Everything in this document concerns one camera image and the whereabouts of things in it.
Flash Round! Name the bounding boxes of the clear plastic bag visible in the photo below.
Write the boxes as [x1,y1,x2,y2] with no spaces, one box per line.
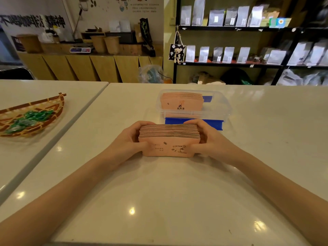
[138,64,165,84]

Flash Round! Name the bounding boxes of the hanging teddy bear bag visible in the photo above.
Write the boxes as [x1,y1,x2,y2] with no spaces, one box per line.
[168,43,186,64]

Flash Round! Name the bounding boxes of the blue plastic lid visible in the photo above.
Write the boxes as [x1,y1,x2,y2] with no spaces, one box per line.
[165,96,224,131]

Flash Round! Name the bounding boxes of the person's left hand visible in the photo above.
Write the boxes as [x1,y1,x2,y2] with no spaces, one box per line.
[109,121,157,165]

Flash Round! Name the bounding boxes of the pile of white plastic bags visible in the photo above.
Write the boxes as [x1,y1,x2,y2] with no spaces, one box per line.
[276,69,328,86]

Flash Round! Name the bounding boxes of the row of white coffee bags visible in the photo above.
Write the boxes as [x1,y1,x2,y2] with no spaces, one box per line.
[287,40,328,67]

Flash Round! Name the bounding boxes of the blue green box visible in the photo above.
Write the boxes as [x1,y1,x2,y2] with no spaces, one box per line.
[269,17,292,29]

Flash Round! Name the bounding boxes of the black metal shelf rack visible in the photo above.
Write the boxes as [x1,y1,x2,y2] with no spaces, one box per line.
[173,0,328,86]

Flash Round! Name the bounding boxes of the clear plastic container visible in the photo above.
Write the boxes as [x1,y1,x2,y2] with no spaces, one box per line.
[156,89,233,124]

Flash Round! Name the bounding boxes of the person's left forearm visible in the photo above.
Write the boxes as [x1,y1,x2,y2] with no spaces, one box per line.
[0,148,128,246]

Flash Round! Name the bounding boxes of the digital weighing scale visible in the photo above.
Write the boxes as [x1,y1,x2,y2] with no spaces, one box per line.
[70,46,92,54]

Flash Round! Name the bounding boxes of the woven bamboo basket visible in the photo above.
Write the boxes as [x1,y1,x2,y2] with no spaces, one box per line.
[0,93,67,138]

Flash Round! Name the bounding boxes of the black box appliance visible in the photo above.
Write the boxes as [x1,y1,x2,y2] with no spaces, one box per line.
[105,31,137,44]

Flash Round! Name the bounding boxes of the pile of green wrapped candies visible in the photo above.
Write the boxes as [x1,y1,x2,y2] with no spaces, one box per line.
[4,110,56,135]

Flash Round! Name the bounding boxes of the person's right forearm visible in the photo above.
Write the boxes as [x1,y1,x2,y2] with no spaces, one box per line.
[218,144,328,246]

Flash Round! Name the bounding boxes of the wooden bucket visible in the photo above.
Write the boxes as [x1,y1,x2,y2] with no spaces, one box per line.
[104,36,121,55]
[91,35,107,54]
[17,34,43,54]

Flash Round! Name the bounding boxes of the white wall banner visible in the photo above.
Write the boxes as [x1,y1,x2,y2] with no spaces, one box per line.
[0,0,75,52]

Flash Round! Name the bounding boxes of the row of silver coffee bags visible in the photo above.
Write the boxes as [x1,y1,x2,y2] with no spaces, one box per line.
[180,0,270,27]
[185,45,287,65]

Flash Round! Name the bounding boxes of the wooden counter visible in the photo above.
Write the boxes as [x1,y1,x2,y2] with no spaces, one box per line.
[16,43,164,84]

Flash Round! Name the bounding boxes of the person's right hand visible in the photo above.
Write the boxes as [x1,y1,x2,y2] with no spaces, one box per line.
[183,119,233,165]

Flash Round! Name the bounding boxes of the stack of pink cup sleeves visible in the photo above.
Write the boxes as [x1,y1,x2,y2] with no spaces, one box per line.
[160,92,204,112]
[138,124,202,158]

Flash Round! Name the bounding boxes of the black chair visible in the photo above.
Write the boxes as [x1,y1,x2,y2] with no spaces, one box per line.
[0,67,35,80]

